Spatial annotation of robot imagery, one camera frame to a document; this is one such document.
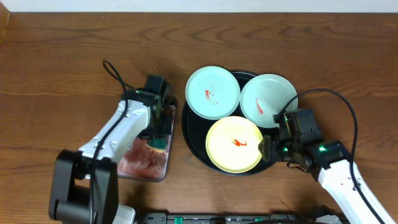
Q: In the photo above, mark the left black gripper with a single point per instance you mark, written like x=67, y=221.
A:
x=158, y=132

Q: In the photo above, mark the black rectangular soapy tray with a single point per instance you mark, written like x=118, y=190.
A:
x=135, y=160

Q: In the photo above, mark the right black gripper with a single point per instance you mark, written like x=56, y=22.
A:
x=269, y=149

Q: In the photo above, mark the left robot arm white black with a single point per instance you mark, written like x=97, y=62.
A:
x=85, y=182

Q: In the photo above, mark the mint plate with red streak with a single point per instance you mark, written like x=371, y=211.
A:
x=264, y=96

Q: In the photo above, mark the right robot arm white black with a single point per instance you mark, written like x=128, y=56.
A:
x=336, y=172

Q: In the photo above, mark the green scrubbing sponge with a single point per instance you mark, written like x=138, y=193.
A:
x=158, y=145

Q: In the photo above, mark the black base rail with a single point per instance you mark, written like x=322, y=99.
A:
x=321, y=214

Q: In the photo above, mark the mint plate upper left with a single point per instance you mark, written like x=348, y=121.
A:
x=212, y=92

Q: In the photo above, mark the yellow plate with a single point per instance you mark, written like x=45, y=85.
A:
x=232, y=144

